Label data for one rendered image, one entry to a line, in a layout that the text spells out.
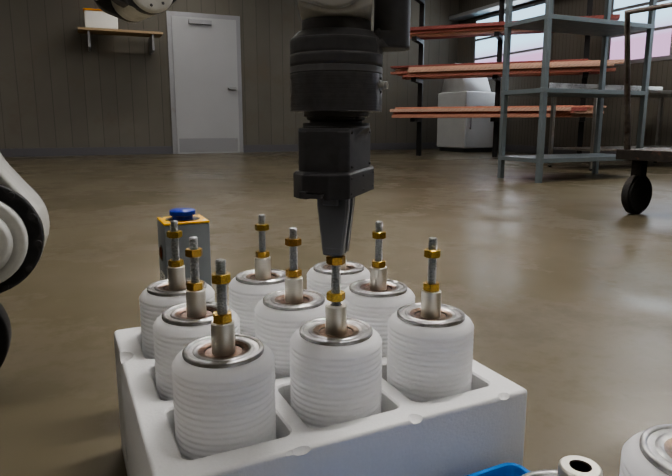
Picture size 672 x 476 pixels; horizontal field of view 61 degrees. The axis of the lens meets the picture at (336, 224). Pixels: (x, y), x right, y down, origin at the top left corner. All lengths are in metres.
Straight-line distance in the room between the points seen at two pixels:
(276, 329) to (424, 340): 0.17
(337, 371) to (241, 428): 0.10
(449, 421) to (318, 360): 0.15
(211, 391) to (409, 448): 0.20
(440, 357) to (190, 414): 0.26
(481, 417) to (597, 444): 0.36
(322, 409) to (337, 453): 0.05
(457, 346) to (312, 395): 0.16
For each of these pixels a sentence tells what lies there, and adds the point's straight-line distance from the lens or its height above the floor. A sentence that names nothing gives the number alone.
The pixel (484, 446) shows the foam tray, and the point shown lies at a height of 0.13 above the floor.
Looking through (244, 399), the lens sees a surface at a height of 0.22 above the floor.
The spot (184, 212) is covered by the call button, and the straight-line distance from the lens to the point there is 0.92.
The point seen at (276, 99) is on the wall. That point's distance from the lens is 9.90.
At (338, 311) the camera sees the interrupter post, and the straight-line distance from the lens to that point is 0.58.
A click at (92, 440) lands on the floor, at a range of 0.98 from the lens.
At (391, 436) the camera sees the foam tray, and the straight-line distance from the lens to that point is 0.58.
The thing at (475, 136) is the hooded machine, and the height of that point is 0.26.
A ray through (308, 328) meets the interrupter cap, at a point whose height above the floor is 0.25.
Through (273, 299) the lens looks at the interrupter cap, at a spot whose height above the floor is 0.25.
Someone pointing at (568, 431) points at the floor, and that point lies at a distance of 0.99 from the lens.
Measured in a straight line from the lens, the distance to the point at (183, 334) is 0.63.
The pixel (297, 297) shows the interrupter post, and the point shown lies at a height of 0.26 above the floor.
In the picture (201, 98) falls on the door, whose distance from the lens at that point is 9.55.
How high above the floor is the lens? 0.46
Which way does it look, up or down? 10 degrees down
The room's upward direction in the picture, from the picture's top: straight up
